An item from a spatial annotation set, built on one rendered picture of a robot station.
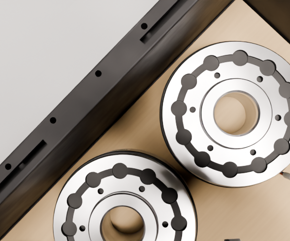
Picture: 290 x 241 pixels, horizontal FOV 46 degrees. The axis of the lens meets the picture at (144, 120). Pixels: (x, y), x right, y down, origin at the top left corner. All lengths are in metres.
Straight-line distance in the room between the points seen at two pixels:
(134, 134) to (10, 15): 0.25
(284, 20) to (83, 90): 0.16
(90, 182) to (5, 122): 0.21
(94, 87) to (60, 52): 0.26
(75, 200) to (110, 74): 0.11
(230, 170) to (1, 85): 0.30
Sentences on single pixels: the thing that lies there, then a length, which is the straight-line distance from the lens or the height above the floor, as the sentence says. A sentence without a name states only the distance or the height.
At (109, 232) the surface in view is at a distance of 0.27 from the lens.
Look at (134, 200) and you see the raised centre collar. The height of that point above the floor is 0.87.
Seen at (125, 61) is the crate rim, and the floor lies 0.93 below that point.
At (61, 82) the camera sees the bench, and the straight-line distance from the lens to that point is 0.42.
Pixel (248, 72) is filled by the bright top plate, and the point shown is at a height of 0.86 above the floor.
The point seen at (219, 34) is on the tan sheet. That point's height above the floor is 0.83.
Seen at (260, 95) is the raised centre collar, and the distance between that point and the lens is 0.24.
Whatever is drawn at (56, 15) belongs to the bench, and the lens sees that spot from 0.44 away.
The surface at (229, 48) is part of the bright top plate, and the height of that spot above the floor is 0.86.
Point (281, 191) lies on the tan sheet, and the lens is 0.29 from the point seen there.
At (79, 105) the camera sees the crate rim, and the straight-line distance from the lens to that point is 0.18.
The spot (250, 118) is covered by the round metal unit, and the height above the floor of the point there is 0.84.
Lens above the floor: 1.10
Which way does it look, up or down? 86 degrees down
